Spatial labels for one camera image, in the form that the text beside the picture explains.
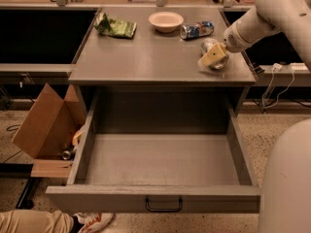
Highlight grey cabinet with top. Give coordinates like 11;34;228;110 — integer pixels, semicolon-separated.
68;5;257;117

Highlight open grey top drawer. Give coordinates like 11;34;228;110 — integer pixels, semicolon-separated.
47;88;260;214

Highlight brown cardboard box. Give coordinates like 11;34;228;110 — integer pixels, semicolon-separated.
13;83;87;179

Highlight green chip bag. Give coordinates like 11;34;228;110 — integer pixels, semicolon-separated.
93;13;137;39

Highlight can inside cardboard box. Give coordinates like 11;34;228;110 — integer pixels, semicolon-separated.
62;149;76;160

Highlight white cables on shelf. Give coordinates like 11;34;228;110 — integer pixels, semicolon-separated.
260;62;309;110

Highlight person's beige trouser leg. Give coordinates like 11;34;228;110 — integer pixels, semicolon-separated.
0;210;74;233

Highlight silver 7up can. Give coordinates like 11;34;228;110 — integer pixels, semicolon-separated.
199;37;229;71

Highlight white red sneaker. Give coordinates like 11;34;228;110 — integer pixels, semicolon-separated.
70;213;114;233

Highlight black drawer handle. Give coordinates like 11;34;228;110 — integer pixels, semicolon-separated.
145;197;183;213

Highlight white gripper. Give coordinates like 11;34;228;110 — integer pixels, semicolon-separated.
197;20;254;68

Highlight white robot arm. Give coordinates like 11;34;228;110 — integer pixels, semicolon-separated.
198;0;311;233

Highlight blue pepsi can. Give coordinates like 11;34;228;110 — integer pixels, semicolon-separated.
180;21;214;40

